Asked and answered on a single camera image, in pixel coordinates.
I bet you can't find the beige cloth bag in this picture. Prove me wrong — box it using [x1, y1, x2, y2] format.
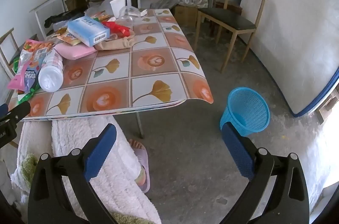
[94, 31, 136, 51]

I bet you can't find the pink soft packet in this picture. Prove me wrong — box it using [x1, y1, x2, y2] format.
[54, 42, 97, 60]

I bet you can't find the white board blue edge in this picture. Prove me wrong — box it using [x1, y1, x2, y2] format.
[240, 0, 339, 119]

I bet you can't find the green red snack bag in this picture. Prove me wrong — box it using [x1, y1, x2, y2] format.
[13, 57, 36, 104]

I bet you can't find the grey cloth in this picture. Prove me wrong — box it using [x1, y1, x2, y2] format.
[150, 0, 181, 10]

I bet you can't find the blue plastic basket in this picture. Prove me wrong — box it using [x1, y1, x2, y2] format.
[219, 87, 271, 137]

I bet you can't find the pink slipper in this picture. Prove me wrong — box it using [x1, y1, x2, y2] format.
[132, 146, 151, 193]

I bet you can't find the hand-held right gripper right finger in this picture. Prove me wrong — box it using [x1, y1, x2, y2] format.
[220, 122, 310, 224]

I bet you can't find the wooden chair black seat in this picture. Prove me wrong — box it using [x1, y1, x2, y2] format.
[0, 28, 23, 79]
[194, 0, 269, 73]

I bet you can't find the white fleece robe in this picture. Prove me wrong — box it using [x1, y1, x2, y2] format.
[11, 115, 162, 224]

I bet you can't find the white paper cup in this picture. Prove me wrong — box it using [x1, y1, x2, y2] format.
[109, 0, 126, 18]

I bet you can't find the white plastic bottle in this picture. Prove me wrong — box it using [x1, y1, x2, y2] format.
[38, 48, 64, 93]

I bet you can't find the yellow orange snack packet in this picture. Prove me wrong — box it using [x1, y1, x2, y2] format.
[54, 28, 81, 46]

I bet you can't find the person's foot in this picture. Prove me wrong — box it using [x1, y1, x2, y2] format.
[129, 139, 147, 186]

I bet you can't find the red packet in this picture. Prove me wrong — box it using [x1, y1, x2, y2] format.
[102, 21, 131, 36]

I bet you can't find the blue tissue box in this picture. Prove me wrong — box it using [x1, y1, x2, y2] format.
[67, 16, 111, 47]

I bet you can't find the black cloth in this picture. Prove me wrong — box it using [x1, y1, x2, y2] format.
[44, 11, 86, 29]

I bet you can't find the pink blue snack bag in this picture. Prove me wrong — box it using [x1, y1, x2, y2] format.
[7, 39, 56, 93]

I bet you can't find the metal table leg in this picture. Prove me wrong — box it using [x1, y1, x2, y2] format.
[135, 111, 145, 139]

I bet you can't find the leaf patterned tablecloth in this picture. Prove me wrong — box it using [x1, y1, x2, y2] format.
[7, 8, 214, 122]

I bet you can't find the cardboard box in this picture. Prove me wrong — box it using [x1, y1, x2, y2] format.
[173, 4, 199, 27]
[64, 0, 89, 12]

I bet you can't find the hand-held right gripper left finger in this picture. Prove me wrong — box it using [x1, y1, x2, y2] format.
[28, 123, 128, 224]

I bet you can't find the colourful snack packet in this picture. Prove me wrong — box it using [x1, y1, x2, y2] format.
[85, 8, 110, 22]

